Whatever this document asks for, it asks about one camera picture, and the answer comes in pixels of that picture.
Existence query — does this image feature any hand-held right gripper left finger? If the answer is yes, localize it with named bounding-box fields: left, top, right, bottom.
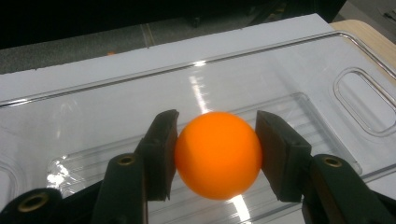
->
left=91, top=108, right=181, bottom=224

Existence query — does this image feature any white sheet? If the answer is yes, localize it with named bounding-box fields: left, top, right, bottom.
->
left=0, top=12, right=336, bottom=105

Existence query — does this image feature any orange ball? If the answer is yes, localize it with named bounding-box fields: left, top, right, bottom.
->
left=174, top=110, right=264, bottom=201

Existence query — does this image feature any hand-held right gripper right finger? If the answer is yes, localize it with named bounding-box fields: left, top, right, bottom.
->
left=254, top=109, right=396, bottom=224

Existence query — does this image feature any clear plastic tray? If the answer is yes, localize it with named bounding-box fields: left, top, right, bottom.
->
left=0, top=30, right=396, bottom=224

